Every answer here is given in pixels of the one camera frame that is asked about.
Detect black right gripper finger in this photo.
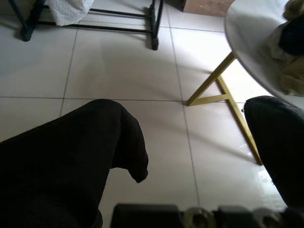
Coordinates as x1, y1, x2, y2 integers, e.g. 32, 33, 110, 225
244, 95, 304, 216

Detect black knit garment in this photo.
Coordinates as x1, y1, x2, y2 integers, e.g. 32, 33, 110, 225
0, 99, 150, 228

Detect beige crumpled cloth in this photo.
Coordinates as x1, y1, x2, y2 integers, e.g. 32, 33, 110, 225
263, 22, 304, 96
283, 0, 304, 21

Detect black crumpled cloth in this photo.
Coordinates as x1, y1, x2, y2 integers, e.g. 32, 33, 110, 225
278, 14, 304, 57

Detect round white table gold legs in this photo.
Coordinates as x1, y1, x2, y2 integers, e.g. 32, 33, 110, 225
185, 0, 304, 166

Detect plastic wrapped cardboard box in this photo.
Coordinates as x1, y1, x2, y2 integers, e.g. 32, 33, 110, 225
182, 0, 236, 18

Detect black and chrome clothes rack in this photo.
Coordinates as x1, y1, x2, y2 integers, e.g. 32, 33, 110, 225
9, 0, 164, 51

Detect large white hanging shirt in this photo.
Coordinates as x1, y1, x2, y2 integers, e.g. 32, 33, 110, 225
45, 0, 92, 27

